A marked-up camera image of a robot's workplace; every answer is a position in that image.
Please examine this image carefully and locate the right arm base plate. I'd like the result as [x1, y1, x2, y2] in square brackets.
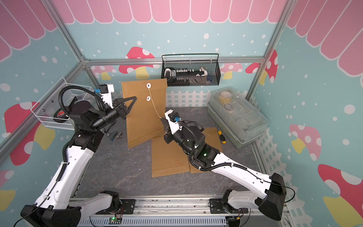
[208, 198, 249, 216]

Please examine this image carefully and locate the aluminium front rail frame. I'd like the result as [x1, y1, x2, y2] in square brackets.
[52, 194, 293, 227]

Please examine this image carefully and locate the small metal clip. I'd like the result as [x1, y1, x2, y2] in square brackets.
[106, 131, 123, 141]

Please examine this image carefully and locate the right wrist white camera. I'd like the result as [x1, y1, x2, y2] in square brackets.
[165, 109, 181, 135]

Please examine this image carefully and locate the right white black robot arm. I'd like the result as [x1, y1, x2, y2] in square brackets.
[161, 116, 289, 221]

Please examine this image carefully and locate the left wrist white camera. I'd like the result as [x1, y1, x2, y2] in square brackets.
[94, 84, 114, 108]

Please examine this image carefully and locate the black tape roll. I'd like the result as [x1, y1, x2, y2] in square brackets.
[54, 108, 69, 124]

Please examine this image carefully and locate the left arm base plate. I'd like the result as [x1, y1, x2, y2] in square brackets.
[96, 199, 136, 215]

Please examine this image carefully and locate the brown kraft file bag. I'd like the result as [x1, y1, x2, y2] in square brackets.
[151, 137, 190, 178]
[187, 127, 223, 174]
[122, 79, 167, 149]

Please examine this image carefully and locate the clear acrylic wall bin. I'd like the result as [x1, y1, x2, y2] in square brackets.
[30, 77, 96, 131]

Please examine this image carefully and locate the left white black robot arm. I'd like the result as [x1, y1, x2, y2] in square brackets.
[20, 85, 137, 227]

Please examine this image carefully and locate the black wire mesh basket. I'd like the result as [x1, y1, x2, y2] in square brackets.
[161, 54, 221, 87]

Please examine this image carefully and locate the wrist white camera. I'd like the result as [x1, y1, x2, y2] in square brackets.
[94, 84, 114, 108]
[165, 109, 181, 135]

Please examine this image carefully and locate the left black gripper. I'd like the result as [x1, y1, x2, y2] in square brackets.
[91, 96, 137, 130]

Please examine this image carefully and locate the green lit circuit board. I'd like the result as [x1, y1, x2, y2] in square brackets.
[108, 217, 123, 225]

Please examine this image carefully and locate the clear plastic storage box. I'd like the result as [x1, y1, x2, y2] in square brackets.
[207, 87, 269, 148]

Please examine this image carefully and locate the yellow handled screwdriver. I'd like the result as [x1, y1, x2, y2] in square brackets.
[216, 124, 226, 144]

